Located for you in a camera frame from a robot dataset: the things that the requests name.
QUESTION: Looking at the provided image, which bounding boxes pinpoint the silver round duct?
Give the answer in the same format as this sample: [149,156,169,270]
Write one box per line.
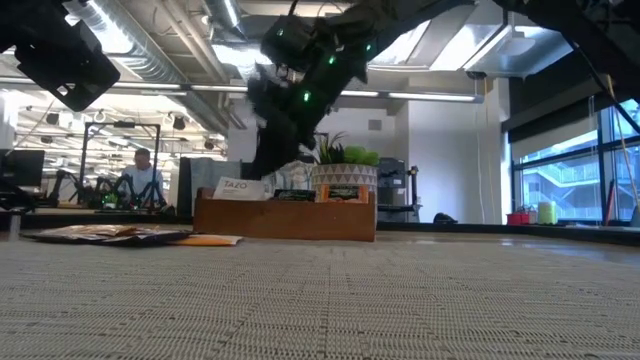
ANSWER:
[202,0,251,44]

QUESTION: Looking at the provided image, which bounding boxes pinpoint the long ceiling light bar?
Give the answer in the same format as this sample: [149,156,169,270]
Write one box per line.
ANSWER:
[339,89,485,105]
[112,82,251,96]

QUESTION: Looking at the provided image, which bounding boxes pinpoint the silver corrugated ventilation duct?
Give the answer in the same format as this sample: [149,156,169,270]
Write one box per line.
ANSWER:
[62,0,236,136]

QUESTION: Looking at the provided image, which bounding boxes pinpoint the black metal rig frame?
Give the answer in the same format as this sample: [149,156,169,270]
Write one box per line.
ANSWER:
[79,121,162,209]

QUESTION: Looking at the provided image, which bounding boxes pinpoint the succulent in patterned white pot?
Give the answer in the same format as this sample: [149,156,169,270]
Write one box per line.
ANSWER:
[310,130,380,199]

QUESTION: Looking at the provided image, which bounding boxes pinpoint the person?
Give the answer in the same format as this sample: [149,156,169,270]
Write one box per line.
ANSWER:
[119,147,166,209]

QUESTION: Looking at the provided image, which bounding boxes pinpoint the black computer monitor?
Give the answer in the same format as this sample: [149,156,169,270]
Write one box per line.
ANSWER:
[0,148,46,189]

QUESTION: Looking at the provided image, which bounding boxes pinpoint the grey woven placemat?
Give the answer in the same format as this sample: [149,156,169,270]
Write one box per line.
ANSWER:
[0,234,640,360]

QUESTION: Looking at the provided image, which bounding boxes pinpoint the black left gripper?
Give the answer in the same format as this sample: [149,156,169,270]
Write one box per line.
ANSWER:
[13,20,122,113]

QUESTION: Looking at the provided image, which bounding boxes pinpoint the dark printer machine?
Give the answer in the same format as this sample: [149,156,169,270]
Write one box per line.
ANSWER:
[377,157,422,221]

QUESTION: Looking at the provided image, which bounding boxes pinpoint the yellow green cylinder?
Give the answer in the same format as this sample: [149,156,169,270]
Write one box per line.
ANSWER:
[537,200,559,226]

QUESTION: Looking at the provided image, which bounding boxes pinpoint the wooden tea caddy box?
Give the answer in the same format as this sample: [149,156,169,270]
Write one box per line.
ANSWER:
[193,187,377,243]

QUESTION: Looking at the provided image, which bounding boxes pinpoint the black robot arms set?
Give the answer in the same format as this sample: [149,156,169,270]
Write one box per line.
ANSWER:
[47,169,176,215]

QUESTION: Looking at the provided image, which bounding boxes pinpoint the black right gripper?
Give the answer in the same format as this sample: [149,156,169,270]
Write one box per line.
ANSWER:
[248,42,371,179]

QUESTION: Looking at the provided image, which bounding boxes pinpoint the grey partition panel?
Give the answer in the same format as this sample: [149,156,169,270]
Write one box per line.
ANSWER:
[177,156,244,217]

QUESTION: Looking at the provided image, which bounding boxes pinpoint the white ceiling air unit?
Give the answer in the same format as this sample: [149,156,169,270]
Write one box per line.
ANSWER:
[462,24,574,80]

